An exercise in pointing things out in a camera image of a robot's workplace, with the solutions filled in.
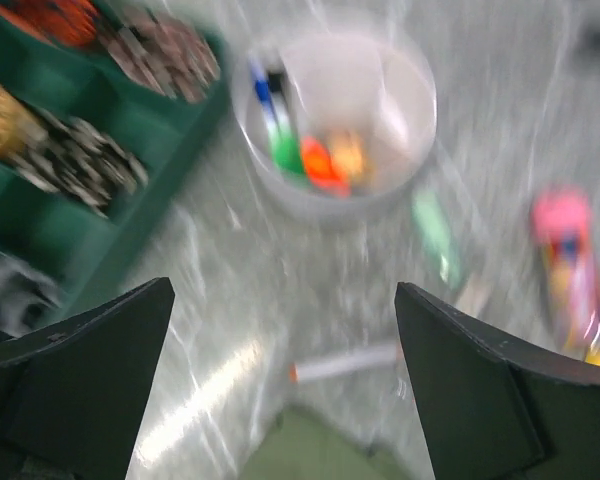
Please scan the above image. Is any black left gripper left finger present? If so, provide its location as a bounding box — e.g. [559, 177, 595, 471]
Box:
[0, 278, 175, 479]

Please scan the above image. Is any white pen brown cap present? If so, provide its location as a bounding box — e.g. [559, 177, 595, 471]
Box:
[289, 341, 402, 384]

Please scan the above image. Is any yellow patterned rolled sock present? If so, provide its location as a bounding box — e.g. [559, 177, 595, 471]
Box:
[0, 84, 48, 158]

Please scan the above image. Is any pink capped pencil tube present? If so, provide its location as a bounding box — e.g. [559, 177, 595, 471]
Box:
[530, 187, 600, 366]

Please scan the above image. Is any white marker blue cap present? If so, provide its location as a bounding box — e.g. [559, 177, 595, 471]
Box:
[248, 56, 279, 147]

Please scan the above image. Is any white marker black cap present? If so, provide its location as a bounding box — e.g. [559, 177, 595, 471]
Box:
[266, 69, 298, 136]

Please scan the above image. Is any green divided organizer tray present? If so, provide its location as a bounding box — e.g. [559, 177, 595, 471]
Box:
[0, 1, 229, 327]

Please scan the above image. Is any white round pen holder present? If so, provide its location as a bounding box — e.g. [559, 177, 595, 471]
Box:
[231, 30, 437, 225]

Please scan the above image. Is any black marker orange cap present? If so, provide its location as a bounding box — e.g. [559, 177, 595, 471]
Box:
[300, 136, 350, 197]

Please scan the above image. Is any grey rolled sock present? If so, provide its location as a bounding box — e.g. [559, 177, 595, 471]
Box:
[0, 256, 61, 341]

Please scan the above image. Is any black marker green cap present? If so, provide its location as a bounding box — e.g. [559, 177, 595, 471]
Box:
[267, 125, 306, 179]

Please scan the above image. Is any dark floral rolled sock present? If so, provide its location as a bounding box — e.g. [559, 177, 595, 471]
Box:
[8, 109, 149, 217]

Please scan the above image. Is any pink orange highlighter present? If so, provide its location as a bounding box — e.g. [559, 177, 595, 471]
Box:
[328, 131, 369, 185]

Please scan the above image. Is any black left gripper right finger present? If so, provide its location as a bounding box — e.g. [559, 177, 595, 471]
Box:
[395, 283, 600, 479]

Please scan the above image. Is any orange black rolled sock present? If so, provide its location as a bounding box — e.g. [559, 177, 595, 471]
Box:
[0, 0, 101, 48]

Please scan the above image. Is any green folded t-shirt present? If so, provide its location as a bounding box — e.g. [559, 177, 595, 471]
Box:
[239, 406, 410, 480]

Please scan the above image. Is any pink patterned rolled sock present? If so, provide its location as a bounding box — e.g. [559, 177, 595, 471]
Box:
[98, 7, 221, 104]

